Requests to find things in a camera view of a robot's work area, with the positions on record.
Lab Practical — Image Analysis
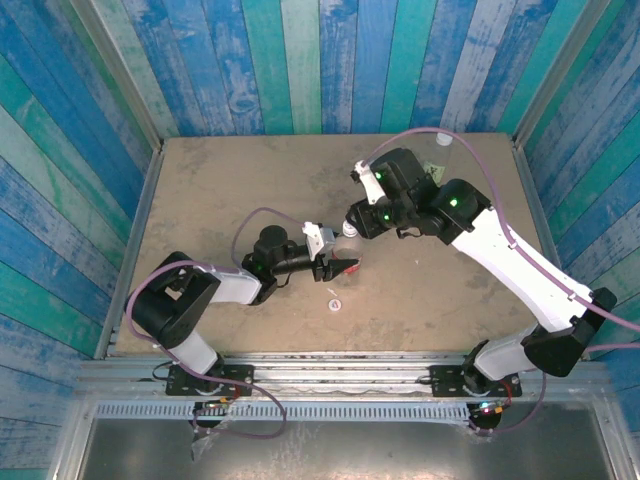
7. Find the clear bottle red label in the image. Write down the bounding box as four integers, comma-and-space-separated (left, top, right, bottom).
332, 232, 366, 286

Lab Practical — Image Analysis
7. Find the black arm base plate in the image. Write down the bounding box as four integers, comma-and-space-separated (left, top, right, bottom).
430, 364, 522, 399
165, 363, 255, 399

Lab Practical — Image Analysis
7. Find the slotted grey cable tray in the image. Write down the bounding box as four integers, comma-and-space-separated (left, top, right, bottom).
93, 401, 474, 422

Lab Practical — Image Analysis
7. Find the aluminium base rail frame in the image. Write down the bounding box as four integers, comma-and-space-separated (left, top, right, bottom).
74, 351, 614, 401

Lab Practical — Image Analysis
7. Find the aluminium side rail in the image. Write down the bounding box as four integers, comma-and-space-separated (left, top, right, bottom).
510, 134, 594, 361
93, 142, 166, 360

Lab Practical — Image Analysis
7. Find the steel sheet panel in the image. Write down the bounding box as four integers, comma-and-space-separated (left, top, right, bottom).
74, 418, 619, 480

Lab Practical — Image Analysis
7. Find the aluminium corner post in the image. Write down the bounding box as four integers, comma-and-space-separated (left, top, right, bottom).
68, 0, 165, 153
513, 0, 612, 149

